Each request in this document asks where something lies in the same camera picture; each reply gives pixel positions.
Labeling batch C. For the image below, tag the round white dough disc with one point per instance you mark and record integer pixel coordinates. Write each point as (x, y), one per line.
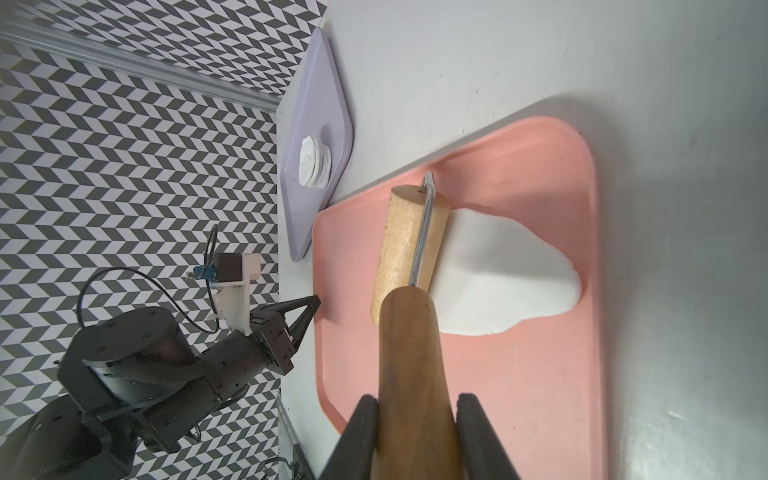
(314, 163)

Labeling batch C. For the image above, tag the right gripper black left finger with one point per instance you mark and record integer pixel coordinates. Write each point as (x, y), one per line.
(352, 457)

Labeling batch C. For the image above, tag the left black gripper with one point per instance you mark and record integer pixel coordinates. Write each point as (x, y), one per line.
(278, 330)

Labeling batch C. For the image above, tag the lavender tray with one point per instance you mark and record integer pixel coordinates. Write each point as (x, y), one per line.
(320, 111)

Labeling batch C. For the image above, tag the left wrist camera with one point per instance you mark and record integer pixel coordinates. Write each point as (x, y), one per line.
(229, 277)

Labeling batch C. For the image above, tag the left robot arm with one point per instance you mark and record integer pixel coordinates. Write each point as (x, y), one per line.
(135, 380)

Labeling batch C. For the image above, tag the pink tray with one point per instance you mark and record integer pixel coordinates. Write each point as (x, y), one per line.
(540, 383)

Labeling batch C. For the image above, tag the wooden dough roller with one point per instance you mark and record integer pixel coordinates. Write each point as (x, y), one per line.
(416, 433)

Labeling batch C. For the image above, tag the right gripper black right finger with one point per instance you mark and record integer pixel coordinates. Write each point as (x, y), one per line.
(483, 452)

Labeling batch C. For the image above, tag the white dough piece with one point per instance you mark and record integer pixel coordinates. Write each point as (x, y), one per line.
(493, 273)

